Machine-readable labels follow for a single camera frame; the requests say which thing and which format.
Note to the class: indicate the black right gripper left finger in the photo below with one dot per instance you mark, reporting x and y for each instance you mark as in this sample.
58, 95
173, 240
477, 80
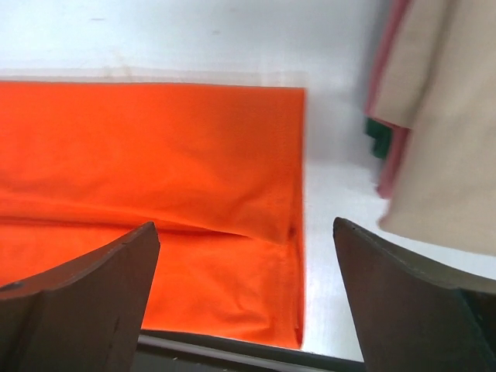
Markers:
83, 315

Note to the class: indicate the pink folded t shirt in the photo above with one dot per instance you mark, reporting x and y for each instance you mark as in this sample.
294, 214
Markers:
391, 165

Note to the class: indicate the beige folded t shirt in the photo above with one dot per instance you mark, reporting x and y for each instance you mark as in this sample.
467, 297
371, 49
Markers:
438, 83

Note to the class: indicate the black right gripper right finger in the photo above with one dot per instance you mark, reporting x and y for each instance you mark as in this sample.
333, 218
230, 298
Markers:
412, 313

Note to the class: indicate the green folded t shirt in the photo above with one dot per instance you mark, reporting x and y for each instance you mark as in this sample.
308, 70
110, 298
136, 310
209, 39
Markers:
381, 136

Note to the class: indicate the orange t shirt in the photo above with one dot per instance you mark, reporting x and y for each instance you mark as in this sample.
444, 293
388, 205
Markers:
217, 169

